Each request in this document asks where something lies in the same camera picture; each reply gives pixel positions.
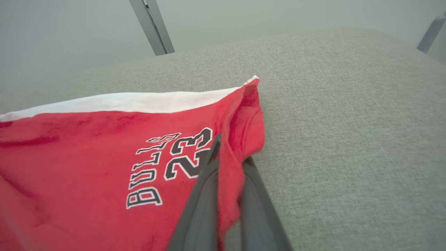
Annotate grey partition post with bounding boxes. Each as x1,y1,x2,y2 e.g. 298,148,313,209
129,0,168,56
146,0,175,55

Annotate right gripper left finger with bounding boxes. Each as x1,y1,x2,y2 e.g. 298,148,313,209
167,134,222,251

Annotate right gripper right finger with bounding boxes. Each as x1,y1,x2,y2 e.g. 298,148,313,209
239,157,293,251

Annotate grey metal frame leg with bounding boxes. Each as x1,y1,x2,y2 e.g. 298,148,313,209
417,12,446,54

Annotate red Bulls 23 shorts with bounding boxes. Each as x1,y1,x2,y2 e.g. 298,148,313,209
0,75,266,251

